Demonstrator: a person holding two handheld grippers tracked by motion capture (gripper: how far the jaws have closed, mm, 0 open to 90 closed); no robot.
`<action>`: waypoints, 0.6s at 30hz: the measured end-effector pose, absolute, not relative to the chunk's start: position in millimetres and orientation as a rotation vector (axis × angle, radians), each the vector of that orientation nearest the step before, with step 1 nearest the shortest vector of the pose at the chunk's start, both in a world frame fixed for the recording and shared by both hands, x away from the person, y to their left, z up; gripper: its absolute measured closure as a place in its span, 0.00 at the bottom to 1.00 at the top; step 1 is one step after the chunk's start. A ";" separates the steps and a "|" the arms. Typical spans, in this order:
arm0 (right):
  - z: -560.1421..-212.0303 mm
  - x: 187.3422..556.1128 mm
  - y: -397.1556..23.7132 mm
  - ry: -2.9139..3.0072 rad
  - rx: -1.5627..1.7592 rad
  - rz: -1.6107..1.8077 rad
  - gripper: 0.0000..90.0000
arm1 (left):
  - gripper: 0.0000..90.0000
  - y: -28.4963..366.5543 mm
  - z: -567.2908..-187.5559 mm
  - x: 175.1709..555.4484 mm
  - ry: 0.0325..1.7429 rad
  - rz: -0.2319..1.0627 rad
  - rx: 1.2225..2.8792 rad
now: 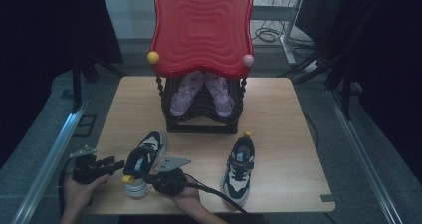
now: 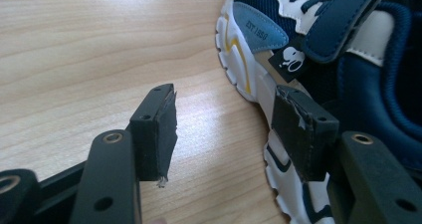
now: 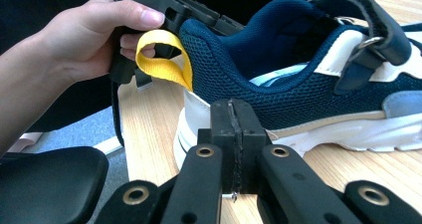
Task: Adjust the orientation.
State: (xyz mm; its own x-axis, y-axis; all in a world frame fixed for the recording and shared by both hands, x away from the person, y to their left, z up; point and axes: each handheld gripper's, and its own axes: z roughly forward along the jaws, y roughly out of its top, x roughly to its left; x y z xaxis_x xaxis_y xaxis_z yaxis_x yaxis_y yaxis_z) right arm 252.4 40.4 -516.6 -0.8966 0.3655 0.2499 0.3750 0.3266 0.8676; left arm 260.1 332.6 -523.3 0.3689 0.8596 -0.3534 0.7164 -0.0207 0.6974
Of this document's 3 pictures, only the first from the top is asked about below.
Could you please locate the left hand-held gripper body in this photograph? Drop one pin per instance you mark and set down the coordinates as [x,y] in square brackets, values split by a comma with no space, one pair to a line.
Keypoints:
[88,169]

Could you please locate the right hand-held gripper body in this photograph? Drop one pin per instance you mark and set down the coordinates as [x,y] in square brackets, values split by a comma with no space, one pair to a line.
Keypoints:
[170,182]

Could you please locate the navy and white sneaker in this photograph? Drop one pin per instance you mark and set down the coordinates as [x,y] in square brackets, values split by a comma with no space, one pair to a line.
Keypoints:
[151,144]
[237,184]

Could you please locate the purple sandal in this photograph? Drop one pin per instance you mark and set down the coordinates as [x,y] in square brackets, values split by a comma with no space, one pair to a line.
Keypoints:
[185,91]
[220,94]

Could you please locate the red and black shoe rack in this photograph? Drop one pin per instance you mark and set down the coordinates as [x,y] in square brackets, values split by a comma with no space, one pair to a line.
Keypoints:
[202,31]

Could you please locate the person's right hand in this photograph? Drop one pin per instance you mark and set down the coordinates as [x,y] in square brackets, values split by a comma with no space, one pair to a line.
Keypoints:
[185,195]

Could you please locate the person's left hand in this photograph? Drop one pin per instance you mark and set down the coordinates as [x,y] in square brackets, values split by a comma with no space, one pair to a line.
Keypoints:
[78,197]

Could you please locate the black metal stand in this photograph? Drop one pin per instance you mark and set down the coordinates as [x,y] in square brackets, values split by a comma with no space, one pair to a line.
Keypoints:
[346,94]
[77,84]

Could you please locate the black curtain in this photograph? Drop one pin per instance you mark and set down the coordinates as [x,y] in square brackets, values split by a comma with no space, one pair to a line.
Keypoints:
[381,68]
[43,51]

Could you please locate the grey tape strip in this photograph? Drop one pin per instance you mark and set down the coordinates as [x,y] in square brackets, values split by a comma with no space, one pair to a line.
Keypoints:
[327,198]

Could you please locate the white power strip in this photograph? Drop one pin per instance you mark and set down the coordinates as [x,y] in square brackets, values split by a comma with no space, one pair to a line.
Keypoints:
[312,66]

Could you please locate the aluminium floor rail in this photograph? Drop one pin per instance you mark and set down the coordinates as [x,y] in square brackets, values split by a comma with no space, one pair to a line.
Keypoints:
[361,157]
[49,164]

